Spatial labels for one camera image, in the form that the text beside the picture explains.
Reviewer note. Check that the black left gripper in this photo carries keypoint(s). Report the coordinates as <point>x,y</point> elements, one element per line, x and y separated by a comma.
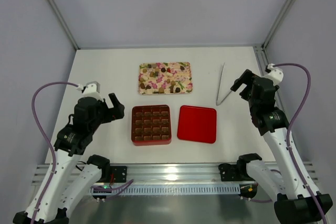
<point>109,109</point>

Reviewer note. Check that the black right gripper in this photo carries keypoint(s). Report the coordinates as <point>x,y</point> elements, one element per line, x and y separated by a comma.
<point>247,85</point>

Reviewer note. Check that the metal tweezers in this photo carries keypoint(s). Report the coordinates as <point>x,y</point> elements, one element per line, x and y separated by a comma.
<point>219,101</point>

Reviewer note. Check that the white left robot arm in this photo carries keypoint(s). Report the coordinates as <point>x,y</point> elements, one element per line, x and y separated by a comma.
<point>56,199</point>

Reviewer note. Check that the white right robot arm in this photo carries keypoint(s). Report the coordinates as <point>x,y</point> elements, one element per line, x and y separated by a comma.
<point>296,198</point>

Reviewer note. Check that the red chocolate box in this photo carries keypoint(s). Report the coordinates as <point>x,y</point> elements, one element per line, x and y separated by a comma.
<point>151,125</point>

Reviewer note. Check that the floral tray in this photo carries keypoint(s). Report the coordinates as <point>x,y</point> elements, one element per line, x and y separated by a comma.
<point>165,78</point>

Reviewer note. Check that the red box lid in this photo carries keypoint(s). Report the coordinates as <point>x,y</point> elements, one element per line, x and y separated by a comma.
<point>197,124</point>

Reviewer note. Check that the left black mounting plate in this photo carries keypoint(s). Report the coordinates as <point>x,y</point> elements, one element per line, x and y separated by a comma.
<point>118,174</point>

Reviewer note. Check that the black mounting plate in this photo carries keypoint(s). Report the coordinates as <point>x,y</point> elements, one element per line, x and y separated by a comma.
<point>229,172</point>
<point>118,174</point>

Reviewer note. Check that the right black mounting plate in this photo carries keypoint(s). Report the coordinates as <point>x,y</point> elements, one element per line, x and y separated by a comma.
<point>229,172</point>

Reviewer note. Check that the right aluminium side rail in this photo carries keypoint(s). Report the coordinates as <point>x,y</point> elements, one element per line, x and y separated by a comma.
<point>261,58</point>

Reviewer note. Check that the white slotted cable duct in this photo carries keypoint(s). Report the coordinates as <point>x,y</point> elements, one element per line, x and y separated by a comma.
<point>181,189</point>

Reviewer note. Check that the right aluminium frame post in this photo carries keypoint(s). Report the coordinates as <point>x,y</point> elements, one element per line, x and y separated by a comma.
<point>286,7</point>

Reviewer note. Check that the aluminium frame post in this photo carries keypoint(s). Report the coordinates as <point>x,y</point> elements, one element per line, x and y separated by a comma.
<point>286,7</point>
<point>56,11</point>

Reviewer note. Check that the left aluminium frame post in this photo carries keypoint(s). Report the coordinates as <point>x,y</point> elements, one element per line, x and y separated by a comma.
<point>56,11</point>

